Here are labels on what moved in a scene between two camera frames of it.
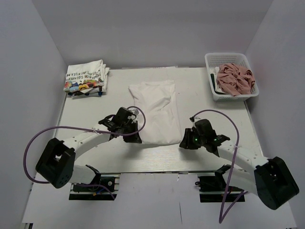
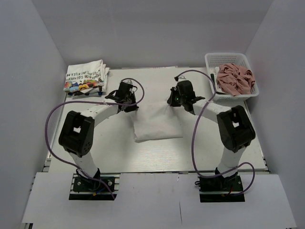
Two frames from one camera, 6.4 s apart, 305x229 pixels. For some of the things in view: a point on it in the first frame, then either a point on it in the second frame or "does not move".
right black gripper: x=186 y=143 → x=171 y=101
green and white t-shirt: x=217 y=88 does not move
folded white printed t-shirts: x=86 y=78 does not move
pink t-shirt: x=235 y=79 does not move
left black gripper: x=134 y=139 → x=132 y=108
